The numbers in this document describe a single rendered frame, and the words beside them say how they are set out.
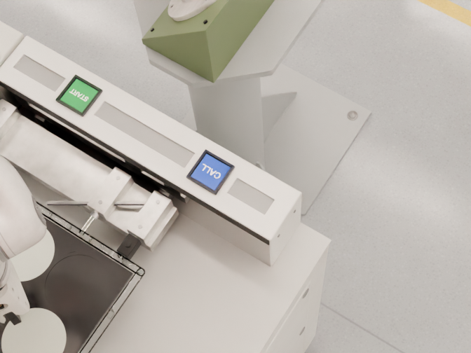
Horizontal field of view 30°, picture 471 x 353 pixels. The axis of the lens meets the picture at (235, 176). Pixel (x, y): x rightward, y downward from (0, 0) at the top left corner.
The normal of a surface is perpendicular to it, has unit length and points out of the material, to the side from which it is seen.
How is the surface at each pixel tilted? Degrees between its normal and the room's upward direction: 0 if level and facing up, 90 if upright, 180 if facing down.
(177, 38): 90
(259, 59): 0
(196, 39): 90
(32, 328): 1
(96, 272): 0
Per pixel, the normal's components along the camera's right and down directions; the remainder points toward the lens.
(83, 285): -0.05, -0.38
